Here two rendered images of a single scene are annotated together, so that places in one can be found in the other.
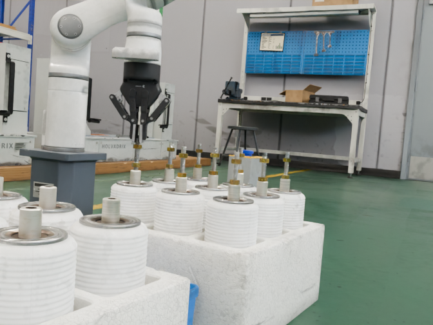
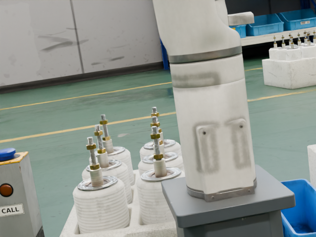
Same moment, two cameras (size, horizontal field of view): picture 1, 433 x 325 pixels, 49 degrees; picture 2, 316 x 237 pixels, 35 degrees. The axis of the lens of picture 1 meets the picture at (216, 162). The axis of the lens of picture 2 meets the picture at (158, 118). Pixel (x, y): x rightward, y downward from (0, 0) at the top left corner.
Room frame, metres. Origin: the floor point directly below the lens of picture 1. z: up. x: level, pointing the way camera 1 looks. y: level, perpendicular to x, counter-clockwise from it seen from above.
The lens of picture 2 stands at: (1.51, 0.88, 0.52)
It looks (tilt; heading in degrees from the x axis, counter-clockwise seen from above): 10 degrees down; 240
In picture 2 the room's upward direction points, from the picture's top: 8 degrees counter-clockwise
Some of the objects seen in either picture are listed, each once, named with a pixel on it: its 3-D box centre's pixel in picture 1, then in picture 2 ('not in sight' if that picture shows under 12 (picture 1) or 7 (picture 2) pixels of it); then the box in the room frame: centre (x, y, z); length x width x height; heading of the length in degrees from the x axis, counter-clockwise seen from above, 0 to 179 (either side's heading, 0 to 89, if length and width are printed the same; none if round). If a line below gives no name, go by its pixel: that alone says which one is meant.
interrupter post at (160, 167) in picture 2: (169, 176); (160, 168); (1.08, 0.11, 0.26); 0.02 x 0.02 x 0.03
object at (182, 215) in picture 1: (177, 238); not in sight; (0.92, 0.07, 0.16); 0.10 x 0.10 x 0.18
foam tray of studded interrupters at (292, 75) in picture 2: not in sight; (301, 69); (-1.06, -1.55, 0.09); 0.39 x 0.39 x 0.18; 73
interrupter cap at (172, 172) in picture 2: (168, 181); (161, 175); (1.08, 0.11, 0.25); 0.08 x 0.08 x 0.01
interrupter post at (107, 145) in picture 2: (284, 186); (107, 146); (1.06, -0.16, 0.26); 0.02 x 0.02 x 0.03
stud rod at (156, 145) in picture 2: (170, 158); (156, 146); (1.08, 0.11, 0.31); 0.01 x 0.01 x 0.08
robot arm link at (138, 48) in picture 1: (141, 47); (214, 11); (0.96, 0.17, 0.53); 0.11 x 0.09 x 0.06; 176
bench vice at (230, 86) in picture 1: (232, 89); not in sight; (5.49, -0.12, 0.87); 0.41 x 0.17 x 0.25; 156
